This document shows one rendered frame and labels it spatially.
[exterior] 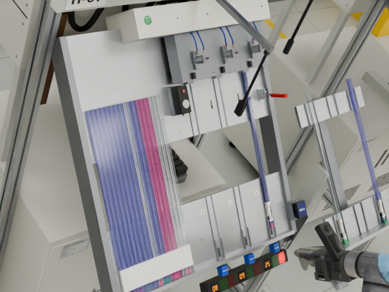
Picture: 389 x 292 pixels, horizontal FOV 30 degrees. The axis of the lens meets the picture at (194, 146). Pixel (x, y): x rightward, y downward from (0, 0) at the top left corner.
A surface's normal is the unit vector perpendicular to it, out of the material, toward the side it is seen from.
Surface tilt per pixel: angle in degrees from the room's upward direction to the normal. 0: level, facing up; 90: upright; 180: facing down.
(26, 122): 90
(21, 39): 90
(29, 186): 0
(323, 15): 0
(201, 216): 45
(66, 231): 0
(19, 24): 90
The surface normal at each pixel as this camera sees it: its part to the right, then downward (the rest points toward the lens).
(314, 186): -0.73, 0.25
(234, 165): 0.31, -0.71
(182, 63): 0.62, -0.03
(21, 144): 0.58, 0.67
